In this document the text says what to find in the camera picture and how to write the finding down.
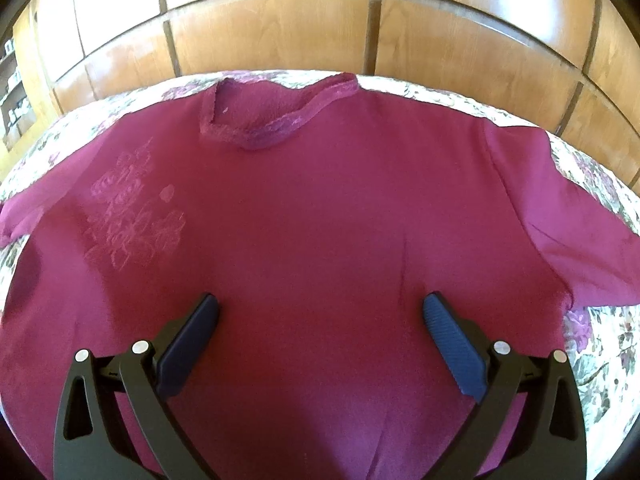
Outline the wooden shelf with small items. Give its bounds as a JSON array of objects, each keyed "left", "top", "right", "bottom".
[{"left": 0, "top": 35, "right": 32, "bottom": 151}]

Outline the wooden panelled wardrobe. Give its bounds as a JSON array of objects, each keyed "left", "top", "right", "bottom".
[{"left": 10, "top": 0, "right": 640, "bottom": 181}]

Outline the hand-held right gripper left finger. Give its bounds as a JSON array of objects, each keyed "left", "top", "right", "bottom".
[{"left": 52, "top": 292, "right": 223, "bottom": 480}]

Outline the maroon shirt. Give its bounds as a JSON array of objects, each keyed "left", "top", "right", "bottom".
[{"left": 0, "top": 72, "right": 640, "bottom": 480}]

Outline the floral bedspread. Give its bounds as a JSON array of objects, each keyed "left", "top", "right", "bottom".
[{"left": 0, "top": 69, "right": 640, "bottom": 480}]

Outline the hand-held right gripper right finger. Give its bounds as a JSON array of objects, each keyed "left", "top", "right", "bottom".
[{"left": 422, "top": 291, "right": 587, "bottom": 480}]

